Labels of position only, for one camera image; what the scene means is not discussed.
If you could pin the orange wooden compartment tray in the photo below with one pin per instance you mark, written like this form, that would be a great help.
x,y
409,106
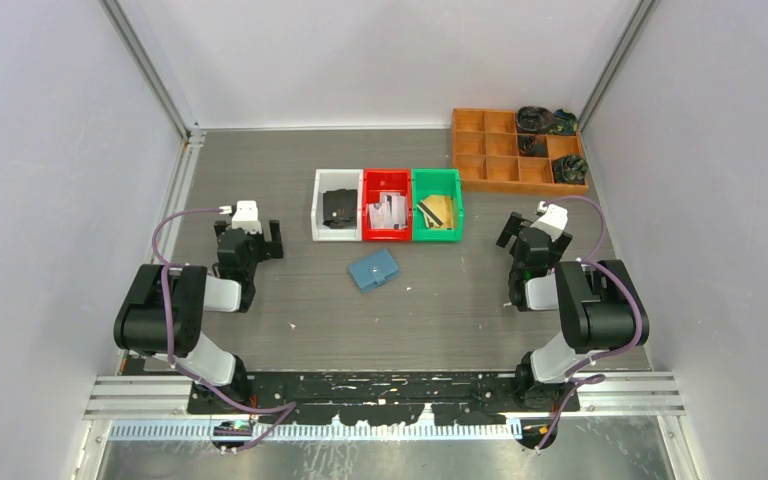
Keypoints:
x,y
485,152

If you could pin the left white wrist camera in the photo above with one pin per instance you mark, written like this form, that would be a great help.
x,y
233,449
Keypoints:
x,y
243,215

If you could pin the blue card holder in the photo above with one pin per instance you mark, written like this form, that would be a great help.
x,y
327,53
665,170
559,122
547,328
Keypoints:
x,y
374,270

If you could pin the black credit cards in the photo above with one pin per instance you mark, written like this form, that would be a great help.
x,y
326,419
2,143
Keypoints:
x,y
339,209

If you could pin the gold credit cards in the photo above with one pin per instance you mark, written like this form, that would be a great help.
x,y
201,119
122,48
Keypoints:
x,y
438,212

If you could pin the white plastic bin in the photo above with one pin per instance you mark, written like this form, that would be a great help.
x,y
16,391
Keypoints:
x,y
333,179

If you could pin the white credit cards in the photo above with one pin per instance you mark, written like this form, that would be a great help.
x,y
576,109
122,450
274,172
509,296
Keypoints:
x,y
389,212

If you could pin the red plastic bin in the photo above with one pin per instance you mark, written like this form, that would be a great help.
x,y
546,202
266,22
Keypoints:
x,y
376,181

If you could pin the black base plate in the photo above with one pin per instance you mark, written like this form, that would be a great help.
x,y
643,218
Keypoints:
x,y
386,398

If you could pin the green plastic bin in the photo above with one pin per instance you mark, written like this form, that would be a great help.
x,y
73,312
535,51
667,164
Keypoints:
x,y
427,182

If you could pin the dark rolled sock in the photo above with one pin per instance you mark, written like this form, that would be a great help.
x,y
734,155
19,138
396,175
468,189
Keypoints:
x,y
570,169
565,123
534,120
532,145

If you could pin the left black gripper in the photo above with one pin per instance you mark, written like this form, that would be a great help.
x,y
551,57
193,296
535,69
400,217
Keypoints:
x,y
275,249

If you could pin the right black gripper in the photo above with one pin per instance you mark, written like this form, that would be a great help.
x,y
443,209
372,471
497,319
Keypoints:
x,y
513,228

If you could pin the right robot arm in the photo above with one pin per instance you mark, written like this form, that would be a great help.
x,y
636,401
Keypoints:
x,y
599,309

